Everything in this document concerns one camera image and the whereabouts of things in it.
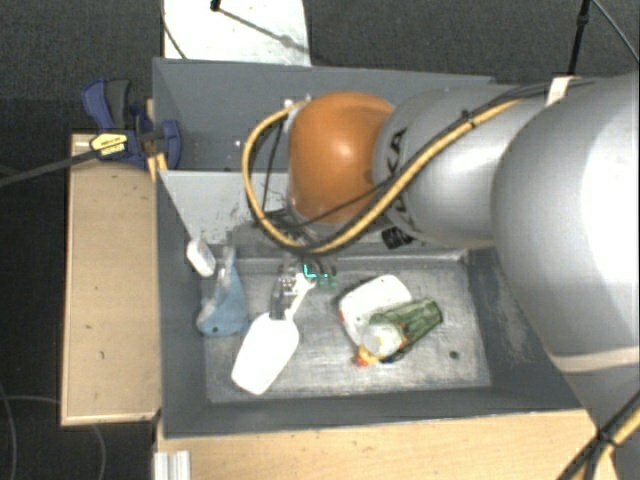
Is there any white flat plastic box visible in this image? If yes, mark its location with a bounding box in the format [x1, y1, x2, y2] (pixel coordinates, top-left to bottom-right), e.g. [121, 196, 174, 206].
[338, 273, 413, 345]

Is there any small white oval object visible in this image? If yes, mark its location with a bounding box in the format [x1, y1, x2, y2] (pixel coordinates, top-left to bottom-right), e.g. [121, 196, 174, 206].
[185, 237, 218, 278]

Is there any grey metal bin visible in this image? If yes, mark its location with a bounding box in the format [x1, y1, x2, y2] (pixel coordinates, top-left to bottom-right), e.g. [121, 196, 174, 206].
[151, 57, 597, 440]

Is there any pale wood flat board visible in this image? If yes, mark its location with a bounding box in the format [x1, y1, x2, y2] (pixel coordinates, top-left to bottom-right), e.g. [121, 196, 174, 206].
[60, 132, 164, 428]

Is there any white plastic bottle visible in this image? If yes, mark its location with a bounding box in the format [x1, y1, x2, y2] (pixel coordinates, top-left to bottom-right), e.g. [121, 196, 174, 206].
[230, 311, 302, 397]

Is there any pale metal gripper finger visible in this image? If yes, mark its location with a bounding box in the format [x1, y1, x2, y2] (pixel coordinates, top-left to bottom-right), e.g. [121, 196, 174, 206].
[270, 275, 292, 320]
[282, 273, 318, 322]

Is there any black cylinder on white bracket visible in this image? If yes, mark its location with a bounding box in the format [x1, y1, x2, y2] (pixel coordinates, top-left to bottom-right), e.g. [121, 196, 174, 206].
[380, 224, 417, 251]

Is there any green ribbed cup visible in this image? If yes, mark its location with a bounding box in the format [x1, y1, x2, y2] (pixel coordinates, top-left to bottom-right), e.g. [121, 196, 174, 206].
[368, 296, 445, 355]

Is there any light blue toy animal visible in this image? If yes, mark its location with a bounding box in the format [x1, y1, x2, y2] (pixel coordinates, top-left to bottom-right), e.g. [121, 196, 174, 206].
[195, 246, 250, 338]

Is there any small yellow and red toy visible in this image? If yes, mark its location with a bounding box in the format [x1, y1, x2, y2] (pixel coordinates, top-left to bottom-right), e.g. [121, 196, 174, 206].
[355, 345, 382, 368]

